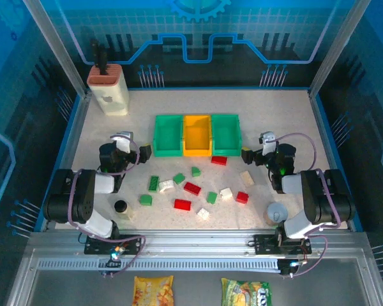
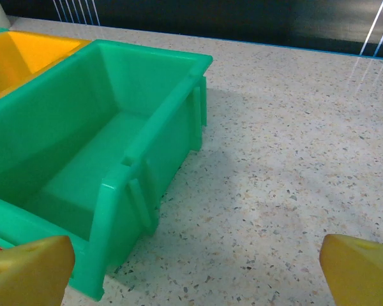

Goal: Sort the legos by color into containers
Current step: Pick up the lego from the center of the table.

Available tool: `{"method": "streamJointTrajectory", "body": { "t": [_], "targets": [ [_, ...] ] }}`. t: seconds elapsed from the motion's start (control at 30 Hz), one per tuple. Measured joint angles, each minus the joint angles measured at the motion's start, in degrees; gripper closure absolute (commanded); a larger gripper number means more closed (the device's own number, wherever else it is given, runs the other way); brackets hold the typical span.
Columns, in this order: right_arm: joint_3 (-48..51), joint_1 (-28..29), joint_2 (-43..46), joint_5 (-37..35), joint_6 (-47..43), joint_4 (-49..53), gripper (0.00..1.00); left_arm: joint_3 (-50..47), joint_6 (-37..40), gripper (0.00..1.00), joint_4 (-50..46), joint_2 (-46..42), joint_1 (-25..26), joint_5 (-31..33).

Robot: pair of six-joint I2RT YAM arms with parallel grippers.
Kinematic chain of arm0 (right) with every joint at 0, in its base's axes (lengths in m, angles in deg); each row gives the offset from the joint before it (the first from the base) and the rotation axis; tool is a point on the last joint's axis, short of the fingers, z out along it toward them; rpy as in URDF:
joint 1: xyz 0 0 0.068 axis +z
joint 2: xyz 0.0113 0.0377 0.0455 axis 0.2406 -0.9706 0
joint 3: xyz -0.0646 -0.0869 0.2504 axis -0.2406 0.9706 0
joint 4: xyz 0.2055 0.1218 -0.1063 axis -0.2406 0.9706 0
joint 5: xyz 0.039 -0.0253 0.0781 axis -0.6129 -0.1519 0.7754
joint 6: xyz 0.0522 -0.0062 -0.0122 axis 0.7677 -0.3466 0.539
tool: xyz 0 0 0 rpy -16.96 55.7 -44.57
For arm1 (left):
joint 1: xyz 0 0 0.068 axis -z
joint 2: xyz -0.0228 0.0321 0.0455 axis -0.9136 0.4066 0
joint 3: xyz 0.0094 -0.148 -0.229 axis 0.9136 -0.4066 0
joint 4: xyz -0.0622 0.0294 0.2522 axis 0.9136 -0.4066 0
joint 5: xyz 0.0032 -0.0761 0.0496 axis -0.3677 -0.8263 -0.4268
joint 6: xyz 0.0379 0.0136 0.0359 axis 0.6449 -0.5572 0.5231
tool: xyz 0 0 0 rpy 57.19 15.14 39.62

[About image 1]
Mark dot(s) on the long cream lego brick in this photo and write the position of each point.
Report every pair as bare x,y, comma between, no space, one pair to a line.
246,178

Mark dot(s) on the dark green lego plate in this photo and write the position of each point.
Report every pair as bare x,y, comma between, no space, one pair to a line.
154,183

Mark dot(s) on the white lego brick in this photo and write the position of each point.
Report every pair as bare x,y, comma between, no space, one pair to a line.
166,185
226,193
203,213

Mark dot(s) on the green plastic bin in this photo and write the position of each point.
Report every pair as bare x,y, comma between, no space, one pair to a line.
226,137
167,137

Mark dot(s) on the small bottle black cap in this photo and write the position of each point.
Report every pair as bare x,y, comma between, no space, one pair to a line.
121,206

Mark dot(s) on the yellow plastic bin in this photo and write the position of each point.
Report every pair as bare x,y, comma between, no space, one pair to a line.
196,137

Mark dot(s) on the can with grey lid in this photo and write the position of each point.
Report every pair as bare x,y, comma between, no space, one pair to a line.
276,213

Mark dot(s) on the cream knife block terracotta top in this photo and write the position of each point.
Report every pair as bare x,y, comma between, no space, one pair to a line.
110,95

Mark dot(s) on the aluminium front beam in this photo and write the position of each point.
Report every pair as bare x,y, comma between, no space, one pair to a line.
194,242

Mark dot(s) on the yellow snack bag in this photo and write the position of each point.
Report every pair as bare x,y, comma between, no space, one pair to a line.
153,291

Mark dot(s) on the green snack bag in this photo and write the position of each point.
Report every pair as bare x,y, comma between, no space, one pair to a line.
245,293

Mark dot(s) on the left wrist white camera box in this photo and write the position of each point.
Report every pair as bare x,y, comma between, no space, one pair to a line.
124,143

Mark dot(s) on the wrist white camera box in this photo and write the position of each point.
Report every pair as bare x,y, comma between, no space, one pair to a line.
268,143
124,143

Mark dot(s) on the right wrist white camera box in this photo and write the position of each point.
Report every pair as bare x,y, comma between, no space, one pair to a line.
268,143

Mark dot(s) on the aluminium frame post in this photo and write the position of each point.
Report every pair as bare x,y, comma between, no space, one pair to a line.
338,41
55,48

